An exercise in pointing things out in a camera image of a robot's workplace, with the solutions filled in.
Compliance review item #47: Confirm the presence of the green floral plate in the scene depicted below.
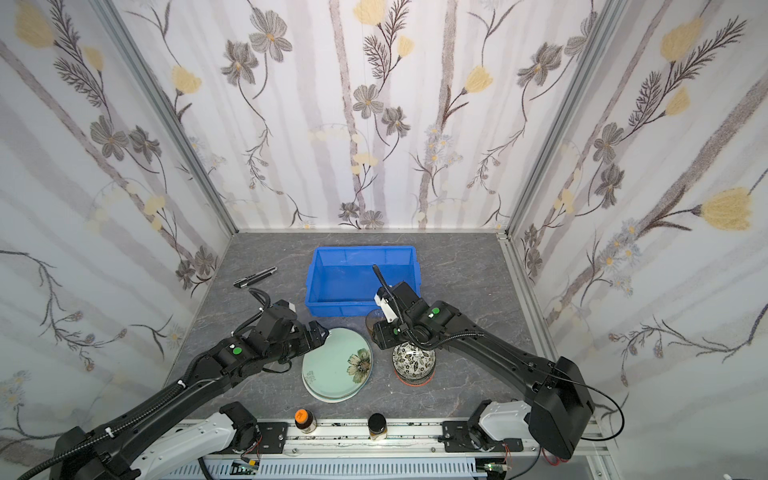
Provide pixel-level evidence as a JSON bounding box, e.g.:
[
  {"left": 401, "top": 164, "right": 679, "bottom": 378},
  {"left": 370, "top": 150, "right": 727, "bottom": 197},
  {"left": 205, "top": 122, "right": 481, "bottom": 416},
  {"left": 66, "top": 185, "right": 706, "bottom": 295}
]
[{"left": 301, "top": 328, "right": 373, "bottom": 403}]

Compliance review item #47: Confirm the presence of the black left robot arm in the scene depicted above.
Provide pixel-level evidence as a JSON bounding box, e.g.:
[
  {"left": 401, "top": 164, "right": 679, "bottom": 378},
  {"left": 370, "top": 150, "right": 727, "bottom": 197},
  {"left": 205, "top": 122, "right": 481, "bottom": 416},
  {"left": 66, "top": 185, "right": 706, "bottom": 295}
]
[{"left": 20, "top": 300, "right": 329, "bottom": 479}]

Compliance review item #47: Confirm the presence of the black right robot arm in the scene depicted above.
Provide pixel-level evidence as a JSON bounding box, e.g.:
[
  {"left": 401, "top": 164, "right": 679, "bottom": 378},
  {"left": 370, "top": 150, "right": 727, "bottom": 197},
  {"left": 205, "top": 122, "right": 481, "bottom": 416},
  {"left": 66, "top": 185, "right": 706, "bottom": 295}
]
[{"left": 372, "top": 282, "right": 595, "bottom": 459}]

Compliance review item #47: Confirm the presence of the blue plastic bin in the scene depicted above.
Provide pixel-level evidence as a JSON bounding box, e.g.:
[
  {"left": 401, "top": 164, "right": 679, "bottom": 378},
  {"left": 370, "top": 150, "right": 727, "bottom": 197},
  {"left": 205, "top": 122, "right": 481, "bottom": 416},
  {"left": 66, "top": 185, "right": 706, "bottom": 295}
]
[{"left": 305, "top": 245, "right": 422, "bottom": 317}]

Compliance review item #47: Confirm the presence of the amber glass cup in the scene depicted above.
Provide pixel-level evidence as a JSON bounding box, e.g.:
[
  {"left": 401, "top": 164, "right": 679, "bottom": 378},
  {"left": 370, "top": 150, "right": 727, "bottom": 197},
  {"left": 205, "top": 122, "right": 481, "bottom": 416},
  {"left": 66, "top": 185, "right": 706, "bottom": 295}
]
[{"left": 365, "top": 308, "right": 386, "bottom": 335}]

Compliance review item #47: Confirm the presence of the black white patterned bowl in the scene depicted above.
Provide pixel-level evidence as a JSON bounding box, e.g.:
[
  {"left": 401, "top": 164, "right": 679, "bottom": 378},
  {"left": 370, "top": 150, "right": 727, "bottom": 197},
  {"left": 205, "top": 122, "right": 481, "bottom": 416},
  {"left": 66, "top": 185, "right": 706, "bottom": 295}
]
[{"left": 392, "top": 343, "right": 436, "bottom": 379}]

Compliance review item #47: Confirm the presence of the orange lid jar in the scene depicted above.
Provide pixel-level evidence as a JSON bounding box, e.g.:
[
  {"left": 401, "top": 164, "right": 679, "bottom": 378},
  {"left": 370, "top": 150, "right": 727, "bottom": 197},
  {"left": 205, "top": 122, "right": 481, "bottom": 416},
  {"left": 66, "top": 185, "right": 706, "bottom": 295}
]
[{"left": 294, "top": 408, "right": 317, "bottom": 435}]

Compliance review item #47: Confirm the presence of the black lid jar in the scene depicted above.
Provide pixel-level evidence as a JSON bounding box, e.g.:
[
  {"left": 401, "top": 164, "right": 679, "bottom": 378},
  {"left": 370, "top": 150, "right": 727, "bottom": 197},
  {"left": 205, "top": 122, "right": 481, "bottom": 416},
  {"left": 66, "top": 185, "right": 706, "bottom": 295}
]
[{"left": 367, "top": 413, "right": 388, "bottom": 441}]

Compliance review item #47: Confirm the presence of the aluminium rail frame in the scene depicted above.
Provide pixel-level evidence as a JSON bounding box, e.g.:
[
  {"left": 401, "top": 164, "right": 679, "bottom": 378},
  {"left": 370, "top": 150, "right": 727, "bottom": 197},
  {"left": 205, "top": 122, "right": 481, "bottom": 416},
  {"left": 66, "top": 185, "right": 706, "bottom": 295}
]
[{"left": 113, "top": 416, "right": 613, "bottom": 480}]

